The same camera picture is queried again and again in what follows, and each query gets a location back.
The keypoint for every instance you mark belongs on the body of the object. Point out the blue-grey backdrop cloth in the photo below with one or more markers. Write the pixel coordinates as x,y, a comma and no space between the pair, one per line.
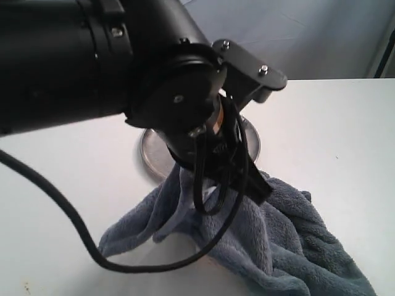
304,39

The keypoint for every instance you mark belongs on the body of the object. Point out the black stand pole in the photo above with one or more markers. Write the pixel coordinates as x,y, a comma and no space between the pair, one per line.
385,51

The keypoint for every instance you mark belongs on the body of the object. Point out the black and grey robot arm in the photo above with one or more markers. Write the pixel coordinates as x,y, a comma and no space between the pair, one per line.
68,61

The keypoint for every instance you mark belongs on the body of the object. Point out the grey-blue fluffy towel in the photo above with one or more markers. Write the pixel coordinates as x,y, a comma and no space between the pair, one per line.
281,247

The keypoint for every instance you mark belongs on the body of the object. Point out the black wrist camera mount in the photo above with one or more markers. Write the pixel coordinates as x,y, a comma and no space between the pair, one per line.
248,78

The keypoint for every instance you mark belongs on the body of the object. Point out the round stainless steel plate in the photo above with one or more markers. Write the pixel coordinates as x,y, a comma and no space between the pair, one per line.
158,162

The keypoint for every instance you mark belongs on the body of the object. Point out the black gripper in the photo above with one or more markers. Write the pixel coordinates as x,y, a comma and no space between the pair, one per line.
214,152

